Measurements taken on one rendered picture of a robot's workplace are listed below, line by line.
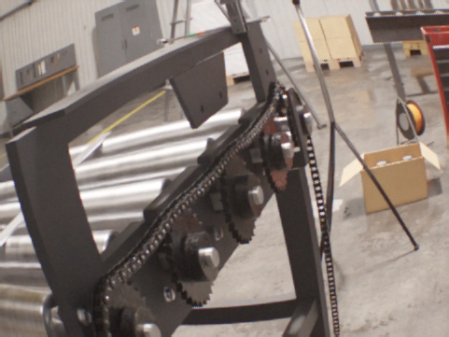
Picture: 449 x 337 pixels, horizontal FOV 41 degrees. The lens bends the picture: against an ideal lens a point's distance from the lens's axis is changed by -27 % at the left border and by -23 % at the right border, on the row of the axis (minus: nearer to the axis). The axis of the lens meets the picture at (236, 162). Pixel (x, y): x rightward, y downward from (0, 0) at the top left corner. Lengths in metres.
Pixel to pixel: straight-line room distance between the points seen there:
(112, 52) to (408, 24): 6.86
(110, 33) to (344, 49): 4.44
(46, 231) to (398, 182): 2.98
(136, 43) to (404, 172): 8.54
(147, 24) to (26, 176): 10.84
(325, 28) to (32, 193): 8.62
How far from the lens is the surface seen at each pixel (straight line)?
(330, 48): 9.33
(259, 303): 2.16
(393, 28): 6.30
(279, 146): 1.63
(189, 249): 1.10
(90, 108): 1.04
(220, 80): 1.61
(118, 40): 11.86
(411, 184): 3.66
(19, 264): 1.29
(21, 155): 0.79
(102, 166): 1.79
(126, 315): 0.86
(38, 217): 0.81
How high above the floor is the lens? 1.23
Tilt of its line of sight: 13 degrees down
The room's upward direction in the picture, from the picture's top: 14 degrees counter-clockwise
